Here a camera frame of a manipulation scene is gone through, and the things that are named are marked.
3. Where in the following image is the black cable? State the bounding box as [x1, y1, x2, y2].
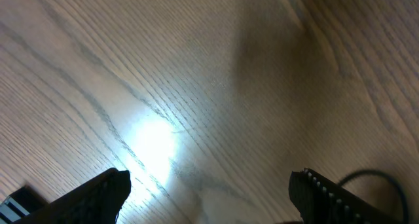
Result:
[337, 168, 410, 224]

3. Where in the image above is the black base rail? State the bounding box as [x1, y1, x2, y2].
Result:
[1, 185, 48, 224]

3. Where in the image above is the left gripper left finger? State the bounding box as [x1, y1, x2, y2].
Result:
[15, 168, 132, 224]

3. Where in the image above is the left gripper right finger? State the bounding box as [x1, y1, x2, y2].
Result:
[288, 168, 403, 224]

